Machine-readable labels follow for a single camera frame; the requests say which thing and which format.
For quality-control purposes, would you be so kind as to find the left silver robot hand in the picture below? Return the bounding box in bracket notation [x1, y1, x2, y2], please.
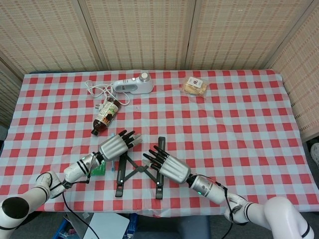
[98, 129, 143, 162]

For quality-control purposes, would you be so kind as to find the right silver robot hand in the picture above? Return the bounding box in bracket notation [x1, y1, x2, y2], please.
[142, 145, 192, 185]

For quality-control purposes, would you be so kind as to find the black folding stand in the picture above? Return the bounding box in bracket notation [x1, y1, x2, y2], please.
[115, 136, 166, 200]

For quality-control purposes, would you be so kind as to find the red white checkered tablecloth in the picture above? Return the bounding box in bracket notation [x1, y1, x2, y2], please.
[0, 69, 315, 219]

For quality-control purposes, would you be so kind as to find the green tea sachet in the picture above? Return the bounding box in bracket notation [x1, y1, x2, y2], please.
[90, 160, 107, 176]

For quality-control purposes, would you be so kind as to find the brown tea bottle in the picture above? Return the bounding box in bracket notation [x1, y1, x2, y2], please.
[91, 98, 122, 136]

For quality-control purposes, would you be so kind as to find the white handheld appliance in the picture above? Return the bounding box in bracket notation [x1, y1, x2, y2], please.
[113, 72, 154, 95]

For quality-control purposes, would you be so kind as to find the white flat board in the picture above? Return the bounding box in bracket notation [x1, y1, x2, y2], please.
[82, 213, 130, 239]

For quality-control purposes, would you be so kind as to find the packaged bread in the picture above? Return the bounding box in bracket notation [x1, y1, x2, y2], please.
[180, 76, 209, 98]

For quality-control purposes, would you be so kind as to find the blue plastic crate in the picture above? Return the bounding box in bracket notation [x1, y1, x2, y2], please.
[56, 213, 138, 239]

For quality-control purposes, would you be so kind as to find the narrow bamboo screen panel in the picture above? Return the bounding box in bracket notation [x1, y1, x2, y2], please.
[265, 4, 319, 143]
[0, 56, 25, 127]

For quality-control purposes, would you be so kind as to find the wide bamboo folding screen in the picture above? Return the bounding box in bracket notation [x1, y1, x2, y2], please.
[0, 0, 311, 75]

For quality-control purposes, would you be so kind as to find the white shoe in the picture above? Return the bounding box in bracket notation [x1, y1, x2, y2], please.
[310, 143, 319, 168]

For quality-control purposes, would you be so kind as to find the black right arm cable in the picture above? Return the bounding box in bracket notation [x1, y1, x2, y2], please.
[216, 183, 236, 239]

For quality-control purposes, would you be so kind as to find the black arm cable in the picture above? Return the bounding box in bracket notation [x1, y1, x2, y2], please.
[216, 183, 236, 239]
[61, 174, 102, 239]

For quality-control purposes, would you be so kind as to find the white power cable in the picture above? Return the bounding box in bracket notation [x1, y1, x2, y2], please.
[84, 80, 131, 110]

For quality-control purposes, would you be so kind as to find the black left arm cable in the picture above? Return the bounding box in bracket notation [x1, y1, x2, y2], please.
[61, 174, 102, 239]

